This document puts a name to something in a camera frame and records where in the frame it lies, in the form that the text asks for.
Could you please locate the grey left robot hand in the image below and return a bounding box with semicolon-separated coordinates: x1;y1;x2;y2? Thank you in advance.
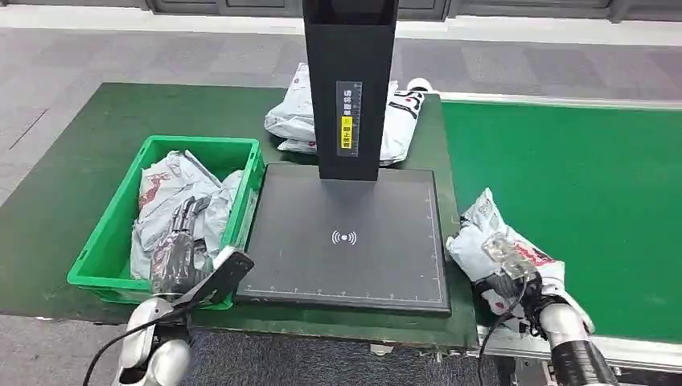
150;195;214;298

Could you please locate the grey parcel bag red print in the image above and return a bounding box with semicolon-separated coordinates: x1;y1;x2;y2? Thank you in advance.
130;169;246;281

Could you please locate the white parcel red print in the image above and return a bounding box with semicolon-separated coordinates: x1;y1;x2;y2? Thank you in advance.
446;187;596;335

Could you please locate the green plastic crate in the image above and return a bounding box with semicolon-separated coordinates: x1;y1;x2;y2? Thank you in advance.
67;134;266;312

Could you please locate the dark green table mat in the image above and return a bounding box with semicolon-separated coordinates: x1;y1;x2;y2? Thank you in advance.
0;81;481;350

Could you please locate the grey parcel bag small logo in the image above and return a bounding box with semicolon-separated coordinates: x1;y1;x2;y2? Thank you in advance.
264;62;321;157

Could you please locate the column label with yellow sticker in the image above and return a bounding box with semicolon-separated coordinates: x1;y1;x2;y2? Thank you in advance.
335;80;364;158

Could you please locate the white parcel bag black print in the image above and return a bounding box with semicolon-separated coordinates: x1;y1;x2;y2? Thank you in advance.
379;78;433;167

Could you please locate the black scanner column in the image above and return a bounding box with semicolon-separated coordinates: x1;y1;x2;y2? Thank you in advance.
302;0;401;183

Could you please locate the green conveyor belt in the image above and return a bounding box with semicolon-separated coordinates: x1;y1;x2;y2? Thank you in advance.
440;100;682;345

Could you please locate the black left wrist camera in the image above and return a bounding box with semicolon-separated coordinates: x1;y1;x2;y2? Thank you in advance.
170;244;256;311

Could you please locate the black scanner base plate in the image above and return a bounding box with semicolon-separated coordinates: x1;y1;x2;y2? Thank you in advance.
236;162;452;316

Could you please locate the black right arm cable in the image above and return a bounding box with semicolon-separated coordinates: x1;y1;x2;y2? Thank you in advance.
475;274;531;386

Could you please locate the aluminium conveyor rail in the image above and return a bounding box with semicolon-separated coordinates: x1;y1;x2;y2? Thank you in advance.
437;91;682;112
476;325;682;374

